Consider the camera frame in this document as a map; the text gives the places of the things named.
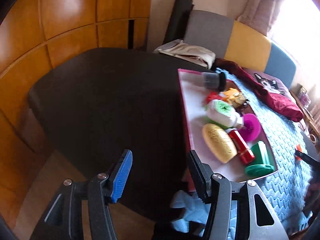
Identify orange linked cubes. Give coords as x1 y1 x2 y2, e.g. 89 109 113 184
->
295 144 302 161

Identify yellow oval perforated object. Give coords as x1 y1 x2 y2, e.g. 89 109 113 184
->
202 124 237 164

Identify red metallic cylinder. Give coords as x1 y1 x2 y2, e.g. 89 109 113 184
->
228 129 255 165

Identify white green plug-in device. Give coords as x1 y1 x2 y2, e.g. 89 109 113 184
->
206 99 244 129

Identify magenta plastic cup toy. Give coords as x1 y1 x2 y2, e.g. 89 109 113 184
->
239 113 261 142

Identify red puzzle piece block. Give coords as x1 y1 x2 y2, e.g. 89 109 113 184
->
206 92 222 104

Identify dark brown gold ornament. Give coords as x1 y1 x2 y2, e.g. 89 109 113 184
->
230 92 249 113

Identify orange toy car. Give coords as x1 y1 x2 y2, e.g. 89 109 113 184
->
220 88 240 101

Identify black grey cylinder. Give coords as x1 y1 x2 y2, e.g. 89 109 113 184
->
201 72 226 92

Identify person's right hand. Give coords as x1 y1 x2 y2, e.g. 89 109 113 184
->
303 177 319 217

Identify blue foam puzzle mat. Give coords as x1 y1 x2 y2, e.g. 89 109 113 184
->
178 69 311 235

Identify wooden side table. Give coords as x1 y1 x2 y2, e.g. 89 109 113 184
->
289 89 319 154

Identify pink shallow cardboard box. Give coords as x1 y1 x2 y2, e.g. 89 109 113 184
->
178 69 278 182

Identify purple box on table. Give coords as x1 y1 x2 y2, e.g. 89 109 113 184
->
297 86 311 108

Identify cat print pillow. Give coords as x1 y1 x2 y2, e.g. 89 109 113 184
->
244 68 292 100

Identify beige canvas bag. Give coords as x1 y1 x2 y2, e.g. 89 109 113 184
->
153 39 216 69

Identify grey yellow blue headboard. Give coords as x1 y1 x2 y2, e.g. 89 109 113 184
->
183 10 296 88

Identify black rolled mat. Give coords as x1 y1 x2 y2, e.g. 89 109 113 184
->
163 0 194 44

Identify wooden wardrobe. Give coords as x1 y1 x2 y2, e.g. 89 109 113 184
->
1 0 151 228

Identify pink curtain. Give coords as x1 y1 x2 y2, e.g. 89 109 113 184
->
236 0 284 36

